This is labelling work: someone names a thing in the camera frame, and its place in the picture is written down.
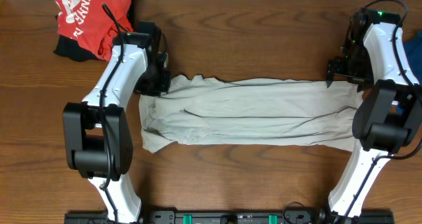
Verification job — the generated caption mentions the red printed t-shirt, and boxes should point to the red printed t-shirt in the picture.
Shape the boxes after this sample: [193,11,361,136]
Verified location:
[54,0,135,62]

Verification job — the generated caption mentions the black folded garment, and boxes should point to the black folded garment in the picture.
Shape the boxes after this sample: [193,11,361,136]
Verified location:
[53,0,136,63]

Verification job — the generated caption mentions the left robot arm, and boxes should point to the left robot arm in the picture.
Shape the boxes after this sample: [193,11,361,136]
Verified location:
[63,32,170,223]

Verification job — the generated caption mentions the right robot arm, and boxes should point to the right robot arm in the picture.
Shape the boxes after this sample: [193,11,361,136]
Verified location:
[319,7,421,223]

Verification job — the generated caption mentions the beige t-shirt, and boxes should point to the beige t-shirt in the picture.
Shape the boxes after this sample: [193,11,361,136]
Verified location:
[139,75,363,153]

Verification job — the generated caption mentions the left black cable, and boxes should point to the left black cable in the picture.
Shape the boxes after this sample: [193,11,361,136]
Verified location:
[97,2,133,223]

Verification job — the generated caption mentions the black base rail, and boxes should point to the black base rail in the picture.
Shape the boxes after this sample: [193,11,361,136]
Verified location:
[63,202,396,224]

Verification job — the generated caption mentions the blue t-shirt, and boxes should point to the blue t-shirt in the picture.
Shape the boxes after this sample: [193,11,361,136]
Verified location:
[395,31,422,115]

